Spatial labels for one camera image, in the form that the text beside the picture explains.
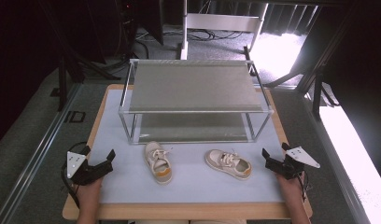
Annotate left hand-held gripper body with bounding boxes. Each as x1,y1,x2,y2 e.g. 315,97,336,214
61,150,103,187

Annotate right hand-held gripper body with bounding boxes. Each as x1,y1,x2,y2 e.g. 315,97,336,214
275,146,321,181

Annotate beige child's sneaker orange heel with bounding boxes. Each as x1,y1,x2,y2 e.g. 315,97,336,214
205,148,253,181
144,140,174,186

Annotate two-tier metal shoe rack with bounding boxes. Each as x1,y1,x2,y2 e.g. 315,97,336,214
118,58,275,146

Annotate person's right hand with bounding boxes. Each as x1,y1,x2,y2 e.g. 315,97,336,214
275,171,306,202

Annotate person's left hand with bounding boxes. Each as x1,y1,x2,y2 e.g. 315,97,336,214
74,176,104,203

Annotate black metal stand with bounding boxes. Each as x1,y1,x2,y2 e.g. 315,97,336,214
263,6,362,121
38,0,121,112

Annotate pale blue table mat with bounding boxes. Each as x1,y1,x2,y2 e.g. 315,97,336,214
97,89,285,205

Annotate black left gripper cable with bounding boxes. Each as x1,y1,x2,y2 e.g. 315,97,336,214
60,141,89,210

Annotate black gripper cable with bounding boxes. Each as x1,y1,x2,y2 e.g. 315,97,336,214
60,141,89,210
300,171,314,203

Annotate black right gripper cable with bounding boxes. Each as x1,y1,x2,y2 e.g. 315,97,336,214
300,171,314,203

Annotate black floor bracket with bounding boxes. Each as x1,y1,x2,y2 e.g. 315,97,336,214
63,110,87,123

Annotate aluminium frame rail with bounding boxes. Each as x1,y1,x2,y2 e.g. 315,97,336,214
0,83,84,224
303,92,373,224

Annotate black cables on floor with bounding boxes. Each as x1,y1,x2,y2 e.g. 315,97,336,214
138,27,247,43

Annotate white metal stand frame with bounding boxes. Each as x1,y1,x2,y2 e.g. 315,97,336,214
179,0,270,61

